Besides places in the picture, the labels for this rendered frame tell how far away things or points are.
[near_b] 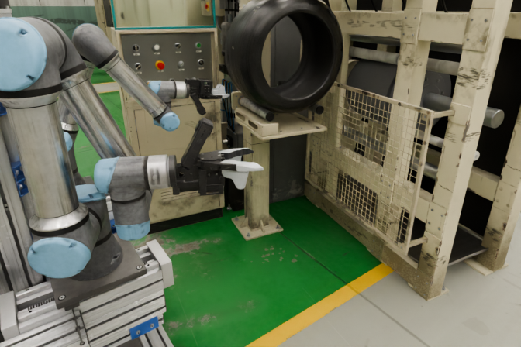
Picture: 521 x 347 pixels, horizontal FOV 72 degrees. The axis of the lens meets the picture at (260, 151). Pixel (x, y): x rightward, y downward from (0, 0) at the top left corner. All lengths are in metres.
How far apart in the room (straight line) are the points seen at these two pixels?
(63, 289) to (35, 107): 0.50
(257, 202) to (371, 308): 0.90
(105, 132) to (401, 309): 1.63
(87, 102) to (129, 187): 0.22
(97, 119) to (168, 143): 1.35
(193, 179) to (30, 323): 0.56
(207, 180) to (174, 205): 1.62
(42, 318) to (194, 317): 0.93
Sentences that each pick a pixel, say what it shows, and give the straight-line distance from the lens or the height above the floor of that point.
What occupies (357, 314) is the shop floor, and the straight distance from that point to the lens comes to 1.96.
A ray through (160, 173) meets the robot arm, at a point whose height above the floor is 1.05.
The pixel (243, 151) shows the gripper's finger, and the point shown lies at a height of 1.05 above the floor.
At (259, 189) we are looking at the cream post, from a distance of 2.27.
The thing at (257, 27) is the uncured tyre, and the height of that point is 1.30.
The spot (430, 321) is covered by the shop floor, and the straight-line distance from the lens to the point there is 2.04.
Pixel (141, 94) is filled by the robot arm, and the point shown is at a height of 1.07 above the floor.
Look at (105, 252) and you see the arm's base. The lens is 1.07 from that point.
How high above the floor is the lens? 1.38
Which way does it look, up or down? 22 degrees down
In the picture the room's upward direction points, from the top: straight up
